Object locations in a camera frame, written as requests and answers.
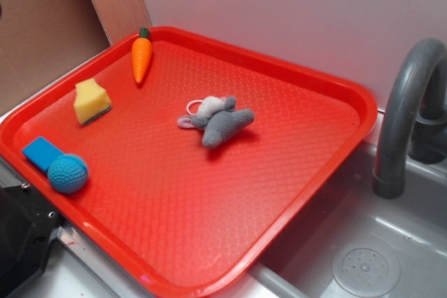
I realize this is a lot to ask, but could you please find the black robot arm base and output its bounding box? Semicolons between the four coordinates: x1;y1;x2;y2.
1;186;61;297

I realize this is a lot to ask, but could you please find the orange toy carrot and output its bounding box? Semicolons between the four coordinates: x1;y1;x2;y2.
131;27;153;84

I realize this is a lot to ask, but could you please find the grey plush mouse toy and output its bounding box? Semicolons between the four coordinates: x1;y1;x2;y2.
177;96;255;149

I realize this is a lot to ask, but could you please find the red plastic tray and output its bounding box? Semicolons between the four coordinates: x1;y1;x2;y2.
1;27;377;297

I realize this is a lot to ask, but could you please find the yellow sponge piece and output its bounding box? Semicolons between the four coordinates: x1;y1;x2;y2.
73;78;112;125

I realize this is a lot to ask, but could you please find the blue textured ball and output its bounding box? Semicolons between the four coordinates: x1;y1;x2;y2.
47;154;89;194

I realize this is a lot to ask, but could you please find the grey plastic sink basin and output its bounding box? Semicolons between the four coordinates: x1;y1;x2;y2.
244;140;447;298

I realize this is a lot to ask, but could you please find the blue rectangular block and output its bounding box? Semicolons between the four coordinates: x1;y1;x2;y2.
22;137;64;174

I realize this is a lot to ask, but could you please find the grey toy faucet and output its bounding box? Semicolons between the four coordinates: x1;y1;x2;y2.
373;38;446;199

